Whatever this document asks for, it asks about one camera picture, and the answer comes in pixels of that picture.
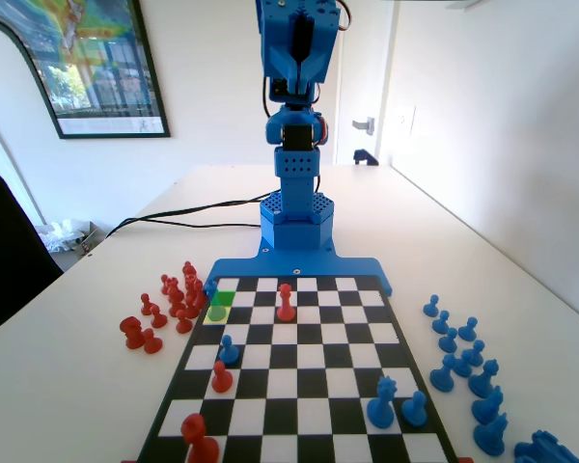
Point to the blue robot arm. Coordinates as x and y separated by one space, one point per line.
296 166

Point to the red crowned chess piece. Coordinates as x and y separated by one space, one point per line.
285 308

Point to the red chess pawn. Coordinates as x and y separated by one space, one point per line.
221 381
183 323
146 306
152 342
158 318

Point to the tall red chess piece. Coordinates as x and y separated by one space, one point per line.
131 333

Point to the blue crowned chess piece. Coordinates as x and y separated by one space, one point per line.
381 410

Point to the tall blue chess piece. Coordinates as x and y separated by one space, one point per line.
487 407
545 451
491 436
484 383

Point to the red chess bishop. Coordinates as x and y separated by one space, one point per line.
198 439

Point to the white door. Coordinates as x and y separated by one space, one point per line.
366 72

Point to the small blue printed part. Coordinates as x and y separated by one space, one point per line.
364 157

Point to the framed map poster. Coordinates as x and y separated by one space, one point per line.
101 72

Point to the small cardboard box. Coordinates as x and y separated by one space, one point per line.
89 236

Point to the clear plastic bag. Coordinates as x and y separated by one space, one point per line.
60 236

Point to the black and white chessboard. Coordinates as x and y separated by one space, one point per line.
309 366

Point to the black office chair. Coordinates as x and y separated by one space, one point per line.
9 251

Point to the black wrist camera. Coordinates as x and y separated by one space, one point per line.
280 87

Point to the blue base plate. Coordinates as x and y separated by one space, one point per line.
318 267

